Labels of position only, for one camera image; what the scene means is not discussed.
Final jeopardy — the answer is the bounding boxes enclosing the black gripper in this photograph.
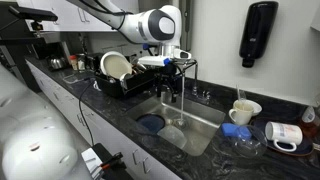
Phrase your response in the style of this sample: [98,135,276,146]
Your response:
[154,62,184,104]

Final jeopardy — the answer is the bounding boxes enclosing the chrome sink faucet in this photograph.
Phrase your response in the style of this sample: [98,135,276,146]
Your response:
[173,58,212,102]

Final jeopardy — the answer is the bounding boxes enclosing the stainless steel sink basin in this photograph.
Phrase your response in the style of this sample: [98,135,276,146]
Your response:
[126,94,227,157]

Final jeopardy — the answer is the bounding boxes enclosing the black dish rack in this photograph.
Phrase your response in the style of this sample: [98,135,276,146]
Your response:
[93,65,162,99]

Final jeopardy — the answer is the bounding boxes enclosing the blue round plate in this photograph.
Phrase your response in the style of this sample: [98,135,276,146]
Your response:
[135,113,166,136]

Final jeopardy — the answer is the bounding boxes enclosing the metal cups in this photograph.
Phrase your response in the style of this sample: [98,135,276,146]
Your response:
[131,57,148,75]

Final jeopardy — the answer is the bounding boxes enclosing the clear plastic container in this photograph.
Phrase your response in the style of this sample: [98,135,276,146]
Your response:
[156,124,189,150]

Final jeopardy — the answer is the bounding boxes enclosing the white plate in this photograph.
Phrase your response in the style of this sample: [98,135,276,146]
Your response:
[99,50,134,81]

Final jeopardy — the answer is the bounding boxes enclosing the clear stirrer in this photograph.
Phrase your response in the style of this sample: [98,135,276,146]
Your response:
[235,84,247,102]

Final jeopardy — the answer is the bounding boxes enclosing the white base cabinets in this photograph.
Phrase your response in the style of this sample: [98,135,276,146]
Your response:
[25,59,183,180]

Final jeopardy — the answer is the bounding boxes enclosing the blue sponge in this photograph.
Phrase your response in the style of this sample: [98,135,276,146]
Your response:
[221,122,253,141]

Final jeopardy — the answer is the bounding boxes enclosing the glass jar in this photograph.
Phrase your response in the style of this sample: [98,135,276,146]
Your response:
[76,52,87,72]

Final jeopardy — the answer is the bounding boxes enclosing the small white bowl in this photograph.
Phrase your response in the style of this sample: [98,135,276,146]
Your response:
[245,99,263,117]

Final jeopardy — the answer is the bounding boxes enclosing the clear flat plastic lid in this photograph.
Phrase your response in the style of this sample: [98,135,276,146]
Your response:
[62,73,88,85]

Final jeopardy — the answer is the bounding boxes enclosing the black and white device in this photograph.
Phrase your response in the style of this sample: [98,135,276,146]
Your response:
[80,142,135,180]

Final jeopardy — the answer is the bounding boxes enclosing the red lid spice jar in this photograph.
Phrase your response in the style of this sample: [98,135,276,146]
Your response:
[68,54,79,71]

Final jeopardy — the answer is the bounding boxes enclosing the clear glass bowl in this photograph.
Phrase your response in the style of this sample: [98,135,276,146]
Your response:
[229,124,269,160]

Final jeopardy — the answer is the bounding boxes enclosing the steel kettle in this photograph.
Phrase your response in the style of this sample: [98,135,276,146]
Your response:
[47,56,68,71]

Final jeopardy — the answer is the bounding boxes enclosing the white printed mug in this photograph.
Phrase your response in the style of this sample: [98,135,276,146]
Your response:
[264,120,304,153]

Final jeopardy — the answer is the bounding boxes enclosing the amber liquid bottle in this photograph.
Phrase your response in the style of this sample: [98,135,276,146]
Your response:
[297,105,320,138]

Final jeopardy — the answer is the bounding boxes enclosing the dark blue plate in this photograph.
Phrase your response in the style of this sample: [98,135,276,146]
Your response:
[250,116,315,158]

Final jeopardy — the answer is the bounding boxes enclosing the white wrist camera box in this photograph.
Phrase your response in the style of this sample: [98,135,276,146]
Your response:
[137,55,173,67]

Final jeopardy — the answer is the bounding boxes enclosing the black counter cable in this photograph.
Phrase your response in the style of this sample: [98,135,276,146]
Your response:
[77,77,98,148]

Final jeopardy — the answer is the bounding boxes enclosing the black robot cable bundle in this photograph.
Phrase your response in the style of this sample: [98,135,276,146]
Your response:
[77,0,135,32]

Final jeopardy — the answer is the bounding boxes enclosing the black wall soap dispenser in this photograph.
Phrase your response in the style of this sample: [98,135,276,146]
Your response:
[238,0,280,69]

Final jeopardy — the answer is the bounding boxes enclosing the white wall cabinet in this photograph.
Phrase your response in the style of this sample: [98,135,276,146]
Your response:
[16,0,140,33]

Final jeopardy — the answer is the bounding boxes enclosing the black camera on mount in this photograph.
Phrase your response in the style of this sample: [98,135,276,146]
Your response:
[7,4,59,32]

